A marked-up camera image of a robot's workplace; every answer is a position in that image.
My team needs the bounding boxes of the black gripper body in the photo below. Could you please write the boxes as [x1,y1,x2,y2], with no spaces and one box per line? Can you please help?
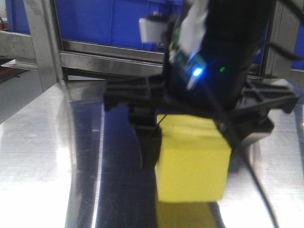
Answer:
[104,54,299,123]

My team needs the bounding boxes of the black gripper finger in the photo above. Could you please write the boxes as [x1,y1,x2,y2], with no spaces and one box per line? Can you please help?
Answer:
[219,116,274,152]
[128,106,162,169]

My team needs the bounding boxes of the yellow foam block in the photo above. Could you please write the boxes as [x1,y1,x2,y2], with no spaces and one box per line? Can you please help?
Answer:
[155,114,231,203]

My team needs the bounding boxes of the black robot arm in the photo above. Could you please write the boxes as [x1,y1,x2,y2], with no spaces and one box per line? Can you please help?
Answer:
[104,0,303,168]

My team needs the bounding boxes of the blue plastic bin right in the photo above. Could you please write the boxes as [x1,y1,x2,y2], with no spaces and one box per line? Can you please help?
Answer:
[249,17,268,66]

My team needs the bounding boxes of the blue plastic bin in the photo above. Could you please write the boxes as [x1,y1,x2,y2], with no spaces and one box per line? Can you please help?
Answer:
[55,0,183,51]
[249,17,268,66]

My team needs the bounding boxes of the blue bin far right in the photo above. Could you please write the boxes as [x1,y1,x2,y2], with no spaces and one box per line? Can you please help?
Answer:
[292,23,304,70]

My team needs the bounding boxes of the blue plastic bin left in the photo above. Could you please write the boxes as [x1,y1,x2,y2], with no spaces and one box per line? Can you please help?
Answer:
[55,0,183,51]

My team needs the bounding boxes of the blue bin far left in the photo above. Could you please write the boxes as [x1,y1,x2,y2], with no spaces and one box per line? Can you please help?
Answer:
[5,0,30,35]

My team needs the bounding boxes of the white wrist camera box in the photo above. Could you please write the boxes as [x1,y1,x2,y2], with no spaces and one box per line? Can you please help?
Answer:
[139,15,169,43]

